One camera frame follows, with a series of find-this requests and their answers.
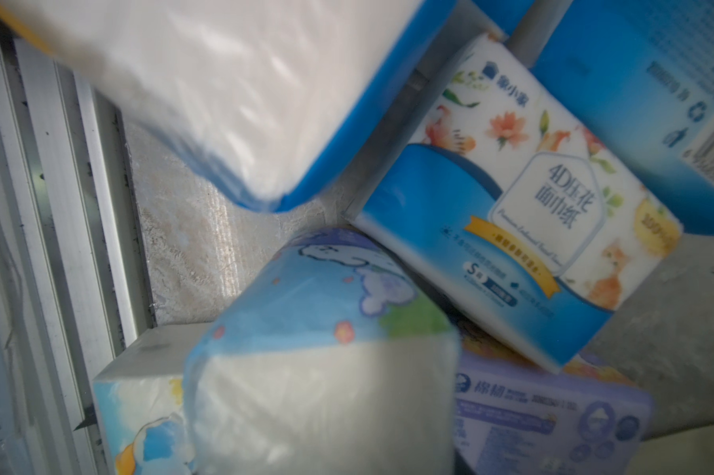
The white tissue pack cartoon blue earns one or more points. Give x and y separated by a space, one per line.
332 361

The white blue tissue pack front-left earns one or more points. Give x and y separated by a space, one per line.
268 100

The floral orange blue tissue pack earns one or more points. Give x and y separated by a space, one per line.
511 208

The purple tissue pack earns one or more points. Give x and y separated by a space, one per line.
513 417

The colourful cartoon tissue pack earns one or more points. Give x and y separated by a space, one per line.
138 399

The blue tissue pack left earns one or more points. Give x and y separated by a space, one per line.
640 76

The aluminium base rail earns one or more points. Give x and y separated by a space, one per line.
73 288

